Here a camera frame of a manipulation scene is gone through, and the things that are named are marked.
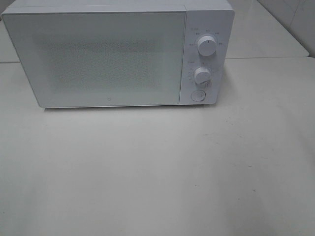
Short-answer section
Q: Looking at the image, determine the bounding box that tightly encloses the round white door button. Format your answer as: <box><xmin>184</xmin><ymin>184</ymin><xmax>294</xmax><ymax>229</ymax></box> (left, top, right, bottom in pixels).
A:
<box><xmin>191</xmin><ymin>90</ymin><xmax>206</xmax><ymax>102</ymax></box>

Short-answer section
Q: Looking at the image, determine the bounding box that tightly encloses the upper white power knob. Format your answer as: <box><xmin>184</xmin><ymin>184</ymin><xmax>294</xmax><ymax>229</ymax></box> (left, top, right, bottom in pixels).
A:
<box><xmin>197</xmin><ymin>35</ymin><xmax>217</xmax><ymax>57</ymax></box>

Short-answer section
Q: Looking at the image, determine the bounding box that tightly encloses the white timer knob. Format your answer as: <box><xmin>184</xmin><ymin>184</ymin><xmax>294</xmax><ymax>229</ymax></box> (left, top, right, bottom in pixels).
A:
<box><xmin>193</xmin><ymin>67</ymin><xmax>211</xmax><ymax>85</ymax></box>

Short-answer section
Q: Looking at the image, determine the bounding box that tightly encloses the white microwave oven body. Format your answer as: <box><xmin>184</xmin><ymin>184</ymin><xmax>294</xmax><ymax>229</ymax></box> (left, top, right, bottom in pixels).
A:
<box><xmin>1</xmin><ymin>0</ymin><xmax>235</xmax><ymax>106</ymax></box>

